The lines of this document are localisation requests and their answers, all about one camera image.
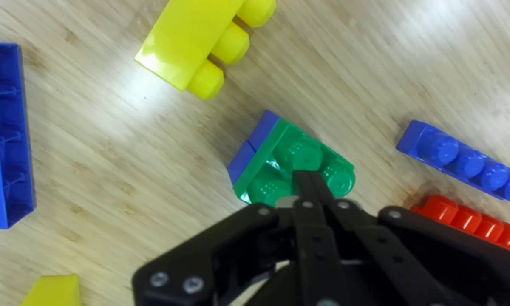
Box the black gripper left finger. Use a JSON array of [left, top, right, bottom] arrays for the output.
[[133, 171, 325, 306]]

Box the large yellow lego block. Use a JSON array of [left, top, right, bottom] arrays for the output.
[[19, 275, 84, 306]]

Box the red lego block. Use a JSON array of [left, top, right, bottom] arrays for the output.
[[410, 195, 510, 254]]

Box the yellow three-stud lego block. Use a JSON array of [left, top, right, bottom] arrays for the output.
[[135, 0, 279, 103]]

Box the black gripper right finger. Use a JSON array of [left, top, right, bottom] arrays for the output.
[[313, 171, 510, 306]]

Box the blue square lego block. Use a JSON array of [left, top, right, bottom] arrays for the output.
[[227, 110, 284, 188]]

